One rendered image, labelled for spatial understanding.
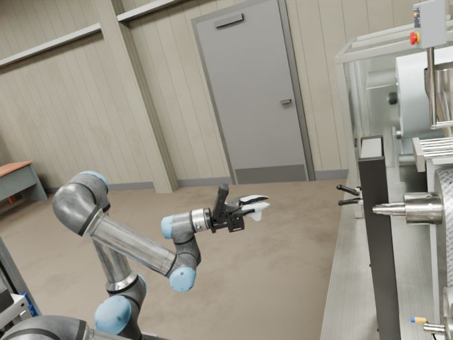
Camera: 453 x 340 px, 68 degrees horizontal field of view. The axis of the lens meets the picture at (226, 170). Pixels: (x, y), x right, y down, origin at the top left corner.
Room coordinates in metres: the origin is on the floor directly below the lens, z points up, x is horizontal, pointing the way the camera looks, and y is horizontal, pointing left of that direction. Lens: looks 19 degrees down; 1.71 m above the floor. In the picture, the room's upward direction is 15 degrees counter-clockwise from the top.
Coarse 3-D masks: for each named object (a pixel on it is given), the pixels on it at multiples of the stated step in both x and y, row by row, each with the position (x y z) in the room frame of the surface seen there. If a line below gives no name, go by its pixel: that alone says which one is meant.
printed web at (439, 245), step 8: (440, 176) 0.55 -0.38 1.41; (448, 176) 0.55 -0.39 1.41; (448, 184) 0.53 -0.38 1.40; (448, 192) 0.52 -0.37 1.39; (448, 200) 0.51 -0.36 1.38; (448, 208) 0.51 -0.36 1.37; (448, 216) 0.50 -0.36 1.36; (448, 224) 0.50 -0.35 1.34; (448, 232) 0.50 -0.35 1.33; (440, 240) 0.63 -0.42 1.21; (448, 240) 0.50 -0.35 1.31; (440, 248) 0.63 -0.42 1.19; (448, 248) 0.50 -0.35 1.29; (440, 256) 0.63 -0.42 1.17; (448, 256) 0.50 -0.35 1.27; (440, 264) 0.63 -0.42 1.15; (448, 264) 0.50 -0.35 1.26; (440, 272) 0.63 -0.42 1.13; (448, 272) 0.50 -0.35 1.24; (440, 280) 0.63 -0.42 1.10; (448, 280) 0.50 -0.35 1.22; (440, 288) 0.63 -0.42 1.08; (440, 296) 0.63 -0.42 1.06; (440, 304) 0.63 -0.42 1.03; (440, 312) 0.63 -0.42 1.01; (440, 320) 0.63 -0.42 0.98
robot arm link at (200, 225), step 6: (192, 210) 1.04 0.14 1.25; (198, 210) 1.02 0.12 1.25; (204, 210) 1.03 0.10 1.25; (192, 216) 1.01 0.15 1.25; (198, 216) 1.00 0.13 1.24; (204, 216) 1.00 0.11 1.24; (198, 222) 0.99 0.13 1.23; (204, 222) 0.99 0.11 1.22; (198, 228) 0.99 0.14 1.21; (204, 228) 0.99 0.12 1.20
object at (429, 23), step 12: (432, 0) 0.79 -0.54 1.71; (444, 0) 0.78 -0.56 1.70; (420, 12) 0.80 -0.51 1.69; (432, 12) 0.79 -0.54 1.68; (444, 12) 0.78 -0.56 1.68; (420, 24) 0.80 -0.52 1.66; (432, 24) 0.79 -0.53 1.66; (444, 24) 0.78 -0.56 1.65; (420, 36) 0.81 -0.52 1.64; (432, 36) 0.79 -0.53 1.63; (444, 36) 0.78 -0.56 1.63
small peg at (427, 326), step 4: (424, 324) 0.39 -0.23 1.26; (428, 324) 0.39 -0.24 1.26; (432, 324) 0.38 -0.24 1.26; (436, 324) 0.38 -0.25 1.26; (440, 324) 0.38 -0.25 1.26; (424, 328) 0.38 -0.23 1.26; (428, 328) 0.38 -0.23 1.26; (432, 328) 0.38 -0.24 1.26; (436, 328) 0.38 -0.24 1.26; (440, 328) 0.38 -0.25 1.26; (444, 328) 0.37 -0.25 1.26; (428, 332) 0.38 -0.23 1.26; (432, 332) 0.38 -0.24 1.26; (436, 332) 0.38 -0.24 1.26; (440, 332) 0.37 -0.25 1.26; (444, 332) 0.37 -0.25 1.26
